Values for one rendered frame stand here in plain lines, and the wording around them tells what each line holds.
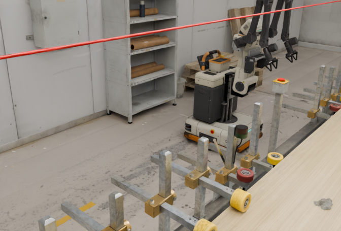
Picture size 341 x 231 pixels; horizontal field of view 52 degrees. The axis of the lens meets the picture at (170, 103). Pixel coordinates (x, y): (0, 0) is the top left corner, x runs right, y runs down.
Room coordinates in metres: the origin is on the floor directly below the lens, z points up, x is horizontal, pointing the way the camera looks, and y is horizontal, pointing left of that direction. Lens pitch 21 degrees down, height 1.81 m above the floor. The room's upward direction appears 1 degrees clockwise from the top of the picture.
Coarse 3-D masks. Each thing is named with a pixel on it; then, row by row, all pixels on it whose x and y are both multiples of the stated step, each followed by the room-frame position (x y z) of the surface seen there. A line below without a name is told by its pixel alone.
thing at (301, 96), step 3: (294, 93) 2.82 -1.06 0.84; (297, 93) 2.81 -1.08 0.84; (294, 96) 2.82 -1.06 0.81; (297, 96) 2.80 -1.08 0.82; (300, 96) 2.78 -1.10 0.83; (303, 96) 2.77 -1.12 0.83; (306, 96) 2.75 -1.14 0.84; (309, 96) 2.74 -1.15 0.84; (312, 96) 2.74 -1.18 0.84; (306, 99) 2.75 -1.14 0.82; (309, 99) 2.73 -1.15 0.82; (312, 99) 2.72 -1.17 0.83; (330, 102) 2.63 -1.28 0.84; (333, 102) 2.62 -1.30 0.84; (336, 102) 2.62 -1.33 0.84
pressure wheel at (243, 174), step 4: (244, 168) 1.49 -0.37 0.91; (240, 172) 1.45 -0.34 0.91; (244, 172) 1.45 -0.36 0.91; (248, 172) 1.46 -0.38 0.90; (252, 172) 1.45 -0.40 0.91; (236, 176) 1.46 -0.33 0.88; (240, 176) 1.43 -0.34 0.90; (244, 176) 1.42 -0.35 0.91; (248, 176) 1.42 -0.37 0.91; (252, 176) 1.42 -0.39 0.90; (240, 180) 1.43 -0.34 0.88; (244, 180) 1.42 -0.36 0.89; (248, 180) 1.41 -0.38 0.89; (252, 180) 1.43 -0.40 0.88; (244, 188) 1.45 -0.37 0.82
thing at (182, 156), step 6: (180, 156) 1.70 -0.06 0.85; (186, 156) 1.67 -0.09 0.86; (192, 156) 1.68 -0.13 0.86; (192, 162) 1.64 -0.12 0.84; (210, 168) 1.57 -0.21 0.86; (216, 168) 1.56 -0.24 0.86; (234, 174) 1.51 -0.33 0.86; (228, 180) 1.49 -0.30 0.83; (234, 180) 1.47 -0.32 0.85; (246, 186) 1.43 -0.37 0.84
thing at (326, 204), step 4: (320, 200) 1.22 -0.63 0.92; (324, 200) 1.24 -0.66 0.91; (328, 200) 1.24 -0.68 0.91; (316, 204) 1.22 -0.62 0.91; (320, 204) 1.22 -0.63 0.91; (324, 204) 1.21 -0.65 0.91; (328, 204) 1.21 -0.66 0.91; (332, 204) 1.22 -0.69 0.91; (324, 208) 1.19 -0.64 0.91; (328, 208) 1.19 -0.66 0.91
